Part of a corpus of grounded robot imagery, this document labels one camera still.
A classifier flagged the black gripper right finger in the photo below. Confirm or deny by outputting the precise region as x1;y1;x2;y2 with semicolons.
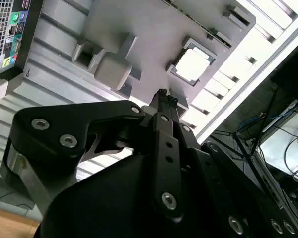
168;96;298;238

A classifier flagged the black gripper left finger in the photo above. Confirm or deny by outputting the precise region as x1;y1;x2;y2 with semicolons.
0;88;186;222

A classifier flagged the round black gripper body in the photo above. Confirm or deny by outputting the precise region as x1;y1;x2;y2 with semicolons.
38;153;214;238

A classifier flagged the silver CPU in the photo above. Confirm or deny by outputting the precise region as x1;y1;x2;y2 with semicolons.
171;39;217;86

